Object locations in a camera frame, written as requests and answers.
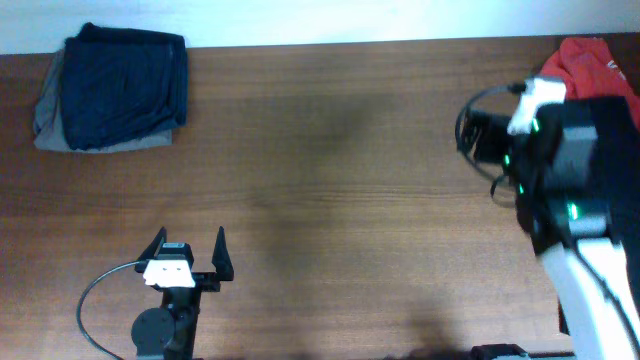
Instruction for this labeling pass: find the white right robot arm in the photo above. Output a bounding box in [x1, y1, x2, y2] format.
[455, 96, 639, 359]

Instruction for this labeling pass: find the red t-shirt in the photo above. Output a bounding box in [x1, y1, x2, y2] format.
[539, 37, 639, 129]

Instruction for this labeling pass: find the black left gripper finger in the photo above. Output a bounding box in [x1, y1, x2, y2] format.
[134, 227, 167, 273]
[211, 226, 234, 281]

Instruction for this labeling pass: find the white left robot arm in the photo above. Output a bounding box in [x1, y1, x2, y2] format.
[131, 227, 234, 360]

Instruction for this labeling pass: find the folded navy blue garment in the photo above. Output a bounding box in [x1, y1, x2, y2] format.
[60, 22, 189, 150]

